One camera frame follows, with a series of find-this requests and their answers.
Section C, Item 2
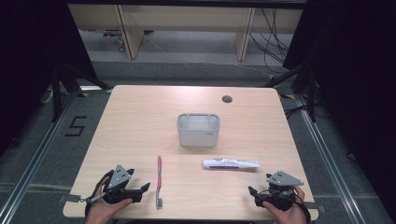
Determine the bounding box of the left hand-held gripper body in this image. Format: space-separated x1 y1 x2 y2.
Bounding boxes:
79 164 144 205

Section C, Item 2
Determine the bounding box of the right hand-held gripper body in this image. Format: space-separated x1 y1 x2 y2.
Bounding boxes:
254 170 305 212

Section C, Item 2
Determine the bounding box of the pink toothbrush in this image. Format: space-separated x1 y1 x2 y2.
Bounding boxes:
155 155 164 210

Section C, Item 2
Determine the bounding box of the white toothpaste tube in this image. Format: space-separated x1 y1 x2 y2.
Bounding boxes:
203 158 262 171

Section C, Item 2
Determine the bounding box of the grey toothbrush holder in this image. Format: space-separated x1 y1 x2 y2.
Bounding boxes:
176 112 221 148

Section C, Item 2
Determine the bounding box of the person's right hand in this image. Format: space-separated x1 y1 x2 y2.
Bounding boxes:
262 185 306 224

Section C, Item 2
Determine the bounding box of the person's left hand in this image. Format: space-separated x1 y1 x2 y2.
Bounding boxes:
86 176 134 224

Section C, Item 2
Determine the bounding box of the grey tape patch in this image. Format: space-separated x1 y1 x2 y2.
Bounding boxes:
303 201 327 215
59 193 82 203

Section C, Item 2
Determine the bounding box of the black metal stand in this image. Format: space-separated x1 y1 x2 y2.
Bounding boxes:
262 61 319 123
50 61 112 123

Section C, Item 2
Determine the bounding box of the dark curtain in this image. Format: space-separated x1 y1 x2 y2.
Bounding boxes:
282 0 396 216
0 0 99 157

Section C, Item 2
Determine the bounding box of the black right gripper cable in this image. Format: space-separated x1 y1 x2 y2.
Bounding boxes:
292 186 312 224

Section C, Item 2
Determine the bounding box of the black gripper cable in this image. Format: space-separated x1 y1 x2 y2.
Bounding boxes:
292 186 312 224
84 169 116 219

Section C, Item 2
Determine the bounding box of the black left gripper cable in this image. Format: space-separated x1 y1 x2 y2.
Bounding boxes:
84 169 116 219

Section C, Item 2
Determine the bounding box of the aluminium floor rail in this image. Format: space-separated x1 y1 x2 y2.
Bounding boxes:
294 93 366 224
0 91 78 224

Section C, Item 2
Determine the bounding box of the black floor cable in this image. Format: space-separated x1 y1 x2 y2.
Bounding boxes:
283 104 312 120

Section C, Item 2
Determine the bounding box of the thin white floor cable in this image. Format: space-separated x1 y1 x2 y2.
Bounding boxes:
214 61 273 77

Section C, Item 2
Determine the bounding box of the black hanging cable bundle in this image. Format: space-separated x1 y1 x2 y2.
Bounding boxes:
247 7 291 75

